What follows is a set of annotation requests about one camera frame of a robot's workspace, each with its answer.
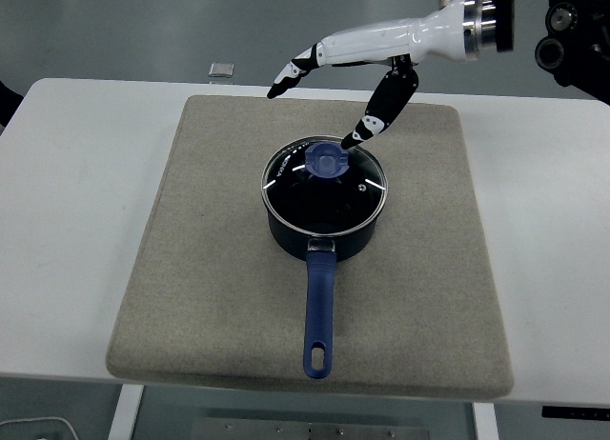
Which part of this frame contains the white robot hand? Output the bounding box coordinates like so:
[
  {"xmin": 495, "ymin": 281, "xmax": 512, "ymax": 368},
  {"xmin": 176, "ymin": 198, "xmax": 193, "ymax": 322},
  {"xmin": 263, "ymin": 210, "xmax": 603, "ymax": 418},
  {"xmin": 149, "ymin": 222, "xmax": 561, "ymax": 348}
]
[{"xmin": 266, "ymin": 0, "xmax": 469, "ymax": 150}]

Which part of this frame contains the glass lid with blue knob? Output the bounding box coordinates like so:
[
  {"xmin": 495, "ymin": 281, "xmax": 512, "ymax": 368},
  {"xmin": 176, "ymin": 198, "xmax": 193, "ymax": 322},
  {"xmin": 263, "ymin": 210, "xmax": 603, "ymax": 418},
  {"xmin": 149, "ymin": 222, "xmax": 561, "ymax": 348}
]
[{"xmin": 260, "ymin": 134, "xmax": 389, "ymax": 235}]

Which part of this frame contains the beige fabric mat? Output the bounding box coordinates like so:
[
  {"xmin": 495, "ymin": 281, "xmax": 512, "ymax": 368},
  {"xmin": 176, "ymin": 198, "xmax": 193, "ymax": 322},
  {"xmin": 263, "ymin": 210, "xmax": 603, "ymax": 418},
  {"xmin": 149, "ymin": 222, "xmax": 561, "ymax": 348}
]
[{"xmin": 104, "ymin": 94, "xmax": 516, "ymax": 402}]

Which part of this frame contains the white table leg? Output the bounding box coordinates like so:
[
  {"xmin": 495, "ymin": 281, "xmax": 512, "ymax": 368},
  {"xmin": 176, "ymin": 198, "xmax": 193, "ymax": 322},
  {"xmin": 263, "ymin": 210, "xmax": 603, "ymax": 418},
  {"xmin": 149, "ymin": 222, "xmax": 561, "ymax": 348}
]
[
  {"xmin": 471, "ymin": 401, "xmax": 499, "ymax": 440},
  {"xmin": 107, "ymin": 385, "xmax": 145, "ymax": 440}
]

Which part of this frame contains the black table control panel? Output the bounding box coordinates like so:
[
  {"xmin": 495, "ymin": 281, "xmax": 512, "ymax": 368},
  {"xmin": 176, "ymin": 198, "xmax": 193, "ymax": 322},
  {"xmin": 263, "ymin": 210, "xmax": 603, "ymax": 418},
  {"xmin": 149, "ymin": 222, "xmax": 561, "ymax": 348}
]
[{"xmin": 541, "ymin": 405, "xmax": 610, "ymax": 420}]

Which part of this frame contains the black pot with blue handle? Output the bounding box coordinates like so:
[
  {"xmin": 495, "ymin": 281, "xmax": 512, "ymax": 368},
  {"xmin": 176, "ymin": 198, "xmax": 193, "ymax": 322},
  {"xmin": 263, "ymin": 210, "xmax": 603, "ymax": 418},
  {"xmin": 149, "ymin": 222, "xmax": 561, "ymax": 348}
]
[{"xmin": 262, "ymin": 191, "xmax": 385, "ymax": 380}]

